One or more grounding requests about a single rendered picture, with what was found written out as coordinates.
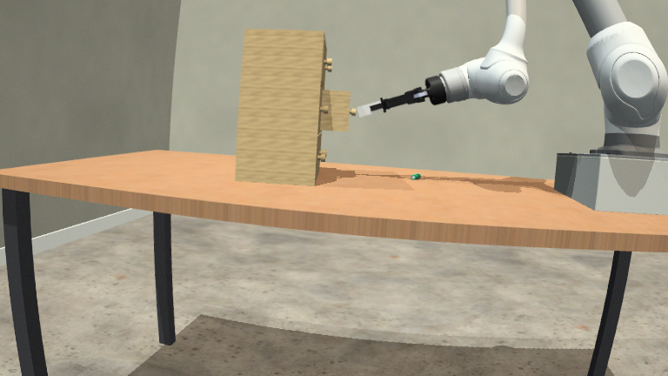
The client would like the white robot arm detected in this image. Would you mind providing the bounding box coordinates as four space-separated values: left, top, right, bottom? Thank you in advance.
439 0 668 158

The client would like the tall wooden chest of drawers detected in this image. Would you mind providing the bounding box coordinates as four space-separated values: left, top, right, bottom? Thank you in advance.
235 29 325 186

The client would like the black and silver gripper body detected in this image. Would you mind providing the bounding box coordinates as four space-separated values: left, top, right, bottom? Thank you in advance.
420 76 446 105

